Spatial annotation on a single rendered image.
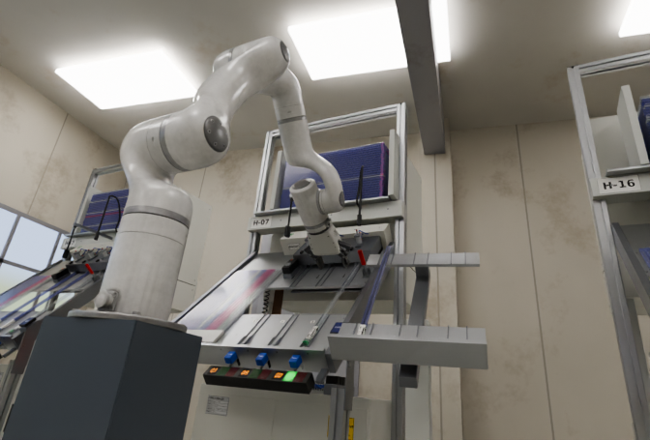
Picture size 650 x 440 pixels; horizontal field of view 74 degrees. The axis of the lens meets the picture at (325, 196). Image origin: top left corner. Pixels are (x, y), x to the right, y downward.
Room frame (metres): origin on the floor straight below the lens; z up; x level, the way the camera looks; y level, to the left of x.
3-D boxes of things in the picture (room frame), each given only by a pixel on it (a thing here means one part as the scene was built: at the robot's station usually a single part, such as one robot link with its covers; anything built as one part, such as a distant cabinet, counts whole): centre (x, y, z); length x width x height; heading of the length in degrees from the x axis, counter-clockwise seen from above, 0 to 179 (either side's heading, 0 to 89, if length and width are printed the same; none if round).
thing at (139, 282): (0.77, 0.31, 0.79); 0.19 x 0.19 x 0.18
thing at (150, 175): (0.78, 0.34, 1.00); 0.19 x 0.12 x 0.24; 60
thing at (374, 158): (1.80, -0.05, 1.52); 0.51 x 0.13 x 0.27; 62
